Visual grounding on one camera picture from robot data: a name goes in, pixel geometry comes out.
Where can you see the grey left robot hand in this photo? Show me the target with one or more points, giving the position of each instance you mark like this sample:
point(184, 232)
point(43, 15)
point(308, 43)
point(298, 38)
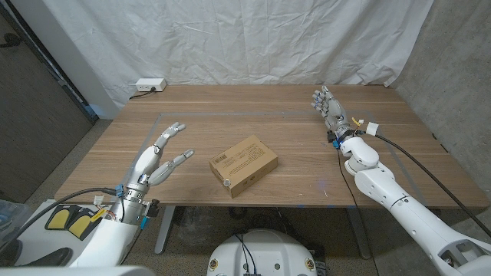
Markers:
point(147, 165)

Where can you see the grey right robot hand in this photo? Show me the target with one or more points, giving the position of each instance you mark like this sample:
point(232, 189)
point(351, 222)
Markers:
point(333, 111)

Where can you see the silver coin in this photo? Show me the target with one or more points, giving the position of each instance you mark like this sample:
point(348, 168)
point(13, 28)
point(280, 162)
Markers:
point(227, 183)

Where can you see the cardboard packing box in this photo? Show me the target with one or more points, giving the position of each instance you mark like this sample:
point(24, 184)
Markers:
point(243, 161)

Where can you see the white robot shoulder housing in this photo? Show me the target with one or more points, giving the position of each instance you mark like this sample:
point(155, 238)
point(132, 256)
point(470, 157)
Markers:
point(76, 272)

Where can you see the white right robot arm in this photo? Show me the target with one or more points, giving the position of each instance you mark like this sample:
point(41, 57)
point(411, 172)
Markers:
point(383, 184)

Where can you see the white power strip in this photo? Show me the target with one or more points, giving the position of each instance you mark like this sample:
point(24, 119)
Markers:
point(150, 84)

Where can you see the yellow black foot pedal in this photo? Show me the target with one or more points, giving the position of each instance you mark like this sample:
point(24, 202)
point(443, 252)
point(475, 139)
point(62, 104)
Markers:
point(59, 219)
point(80, 227)

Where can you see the white backdrop sheet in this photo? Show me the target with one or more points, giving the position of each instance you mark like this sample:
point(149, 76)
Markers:
point(245, 38)

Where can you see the white pedal platform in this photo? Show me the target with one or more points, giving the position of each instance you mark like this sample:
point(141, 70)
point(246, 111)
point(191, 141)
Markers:
point(34, 234)

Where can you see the clear plastic bin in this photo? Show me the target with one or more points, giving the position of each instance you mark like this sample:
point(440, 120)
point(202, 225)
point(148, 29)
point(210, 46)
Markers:
point(10, 222)

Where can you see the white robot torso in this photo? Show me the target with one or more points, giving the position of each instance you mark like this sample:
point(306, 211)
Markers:
point(268, 253)

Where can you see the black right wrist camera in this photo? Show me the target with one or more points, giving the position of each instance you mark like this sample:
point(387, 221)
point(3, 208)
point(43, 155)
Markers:
point(331, 136)

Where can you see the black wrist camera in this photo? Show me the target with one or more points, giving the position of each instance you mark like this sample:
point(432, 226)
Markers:
point(331, 136)
point(154, 209)

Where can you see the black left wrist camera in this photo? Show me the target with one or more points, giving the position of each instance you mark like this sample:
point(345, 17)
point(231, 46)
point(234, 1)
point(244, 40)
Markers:
point(154, 209)

